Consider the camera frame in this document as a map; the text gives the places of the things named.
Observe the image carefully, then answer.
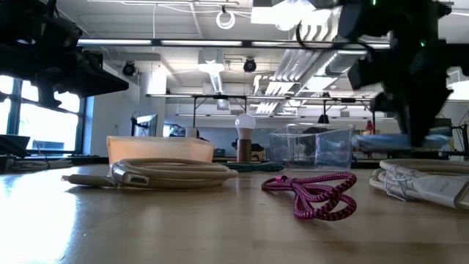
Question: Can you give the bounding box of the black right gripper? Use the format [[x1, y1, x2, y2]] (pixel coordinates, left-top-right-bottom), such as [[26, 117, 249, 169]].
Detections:
[[347, 36, 455, 147]]

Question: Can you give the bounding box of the pink braided cable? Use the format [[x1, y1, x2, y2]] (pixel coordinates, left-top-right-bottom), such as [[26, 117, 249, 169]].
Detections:
[[260, 171, 358, 221]]

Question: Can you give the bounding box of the clear plastic bin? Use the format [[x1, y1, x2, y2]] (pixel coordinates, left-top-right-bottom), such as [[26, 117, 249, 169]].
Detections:
[[269, 122, 355, 170]]

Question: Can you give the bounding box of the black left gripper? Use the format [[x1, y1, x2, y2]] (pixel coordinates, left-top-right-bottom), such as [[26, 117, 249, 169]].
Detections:
[[34, 51, 130, 109]]

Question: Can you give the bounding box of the white bulb brass lamp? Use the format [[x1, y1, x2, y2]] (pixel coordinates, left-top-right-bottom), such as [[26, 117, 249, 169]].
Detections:
[[234, 112, 257, 164]]

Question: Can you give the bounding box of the black angled panel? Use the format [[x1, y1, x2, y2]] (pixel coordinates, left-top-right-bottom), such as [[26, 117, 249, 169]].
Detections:
[[0, 133, 32, 159]]

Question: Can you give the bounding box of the white hanging cable loop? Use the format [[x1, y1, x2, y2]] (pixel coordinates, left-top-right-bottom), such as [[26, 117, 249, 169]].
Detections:
[[215, 9, 237, 30]]

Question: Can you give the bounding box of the dark computer monitor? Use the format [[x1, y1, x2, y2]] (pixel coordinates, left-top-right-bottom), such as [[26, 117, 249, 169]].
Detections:
[[429, 117, 454, 137]]

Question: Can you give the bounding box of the background black frame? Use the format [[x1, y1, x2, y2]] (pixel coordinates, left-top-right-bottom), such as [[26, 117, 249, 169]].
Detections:
[[145, 93, 377, 129]]

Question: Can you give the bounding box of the green cable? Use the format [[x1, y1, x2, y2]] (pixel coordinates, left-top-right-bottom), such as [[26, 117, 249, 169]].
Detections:
[[219, 161, 285, 173]]

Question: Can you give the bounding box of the orange plastic bin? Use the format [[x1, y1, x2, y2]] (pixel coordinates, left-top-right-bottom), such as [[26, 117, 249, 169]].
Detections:
[[106, 135, 215, 166]]

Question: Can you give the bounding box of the black aluminium table frame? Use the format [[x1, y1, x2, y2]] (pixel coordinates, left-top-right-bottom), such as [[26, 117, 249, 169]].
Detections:
[[0, 153, 469, 170]]

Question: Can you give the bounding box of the LED light bar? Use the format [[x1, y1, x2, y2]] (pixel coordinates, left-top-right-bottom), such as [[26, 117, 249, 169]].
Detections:
[[75, 37, 391, 51]]

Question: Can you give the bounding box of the computer monitor on arm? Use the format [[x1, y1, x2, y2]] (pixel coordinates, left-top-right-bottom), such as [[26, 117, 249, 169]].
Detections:
[[130, 113, 159, 137]]

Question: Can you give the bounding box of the silver ventilation duct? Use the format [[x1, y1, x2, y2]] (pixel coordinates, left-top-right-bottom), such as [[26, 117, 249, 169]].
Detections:
[[324, 49, 367, 77]]

